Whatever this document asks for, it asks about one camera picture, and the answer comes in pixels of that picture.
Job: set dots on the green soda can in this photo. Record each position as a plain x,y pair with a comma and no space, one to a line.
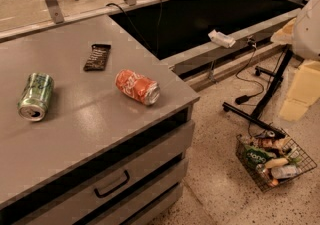
35,99

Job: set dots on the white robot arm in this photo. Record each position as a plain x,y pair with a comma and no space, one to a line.
303,34

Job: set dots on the black wire basket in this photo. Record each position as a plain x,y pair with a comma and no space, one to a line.
288,152

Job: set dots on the black rolling stand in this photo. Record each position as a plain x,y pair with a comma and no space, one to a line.
275,84

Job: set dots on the green snack bag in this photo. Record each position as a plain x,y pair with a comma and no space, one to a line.
254,156

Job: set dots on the grey lower cabinet drawer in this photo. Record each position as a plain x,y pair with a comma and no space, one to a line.
148,201

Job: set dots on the black rxbar chocolate bar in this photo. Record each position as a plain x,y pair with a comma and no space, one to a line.
98,57

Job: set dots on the white plastic bottle in basket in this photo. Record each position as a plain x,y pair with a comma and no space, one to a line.
285,172

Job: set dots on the grey cabinet drawer with handle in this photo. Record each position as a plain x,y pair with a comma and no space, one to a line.
108,188

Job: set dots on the orange soda can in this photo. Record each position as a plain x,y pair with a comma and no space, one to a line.
138,87

